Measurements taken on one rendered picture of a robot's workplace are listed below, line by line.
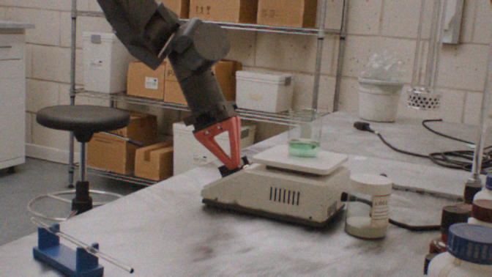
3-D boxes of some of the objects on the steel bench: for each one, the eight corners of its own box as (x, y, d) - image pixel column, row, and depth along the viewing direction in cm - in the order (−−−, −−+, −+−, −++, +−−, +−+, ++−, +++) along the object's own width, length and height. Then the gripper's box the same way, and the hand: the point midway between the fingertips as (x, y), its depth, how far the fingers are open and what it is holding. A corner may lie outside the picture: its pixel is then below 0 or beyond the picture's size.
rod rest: (31, 254, 75) (31, 225, 74) (57, 248, 77) (57, 220, 77) (78, 282, 68) (79, 250, 68) (105, 275, 71) (106, 244, 70)
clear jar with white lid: (335, 231, 91) (341, 176, 89) (357, 223, 95) (363, 171, 93) (373, 243, 87) (379, 186, 85) (394, 234, 91) (400, 179, 90)
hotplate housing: (198, 205, 98) (201, 154, 97) (234, 187, 110) (238, 141, 108) (337, 234, 89) (343, 179, 88) (361, 210, 101) (366, 162, 100)
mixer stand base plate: (320, 176, 122) (321, 171, 121) (347, 157, 140) (348, 152, 139) (486, 204, 110) (487, 198, 110) (493, 180, 128) (493, 175, 128)
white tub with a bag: (409, 122, 197) (418, 52, 193) (381, 124, 188) (390, 51, 184) (372, 114, 208) (379, 47, 203) (344, 116, 198) (351, 47, 194)
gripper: (186, 86, 105) (223, 172, 105) (165, 85, 95) (206, 181, 95) (222, 69, 104) (261, 156, 103) (206, 66, 94) (247, 163, 93)
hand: (233, 163), depth 99 cm, fingers closed, pressing on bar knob
